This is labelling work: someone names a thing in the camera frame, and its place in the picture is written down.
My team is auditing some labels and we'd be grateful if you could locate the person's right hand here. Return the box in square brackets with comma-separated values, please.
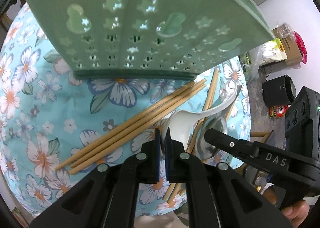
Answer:
[281, 200, 310, 228]

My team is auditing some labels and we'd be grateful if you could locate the wooden chopstick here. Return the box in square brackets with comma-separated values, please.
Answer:
[55, 81, 195, 171]
[163, 68, 219, 204]
[76, 87, 206, 174]
[70, 79, 206, 175]

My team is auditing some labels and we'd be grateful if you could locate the red snack packet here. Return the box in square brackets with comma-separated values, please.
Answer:
[269, 105, 289, 118]

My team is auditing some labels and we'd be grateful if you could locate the black rice cooker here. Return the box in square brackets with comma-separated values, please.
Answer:
[262, 75, 296, 106]

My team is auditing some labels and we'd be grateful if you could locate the floral blue tablecloth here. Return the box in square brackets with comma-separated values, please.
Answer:
[1, 3, 251, 216]

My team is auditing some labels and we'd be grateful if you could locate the cardboard box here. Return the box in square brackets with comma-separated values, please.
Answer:
[272, 21, 303, 66]

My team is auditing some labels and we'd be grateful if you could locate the yellow green bag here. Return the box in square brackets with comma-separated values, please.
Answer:
[247, 38, 287, 66]

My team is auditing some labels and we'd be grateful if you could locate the green plastic utensil holder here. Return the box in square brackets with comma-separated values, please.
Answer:
[26, 0, 274, 79]

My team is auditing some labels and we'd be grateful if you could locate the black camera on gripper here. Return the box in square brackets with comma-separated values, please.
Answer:
[285, 86, 319, 160]

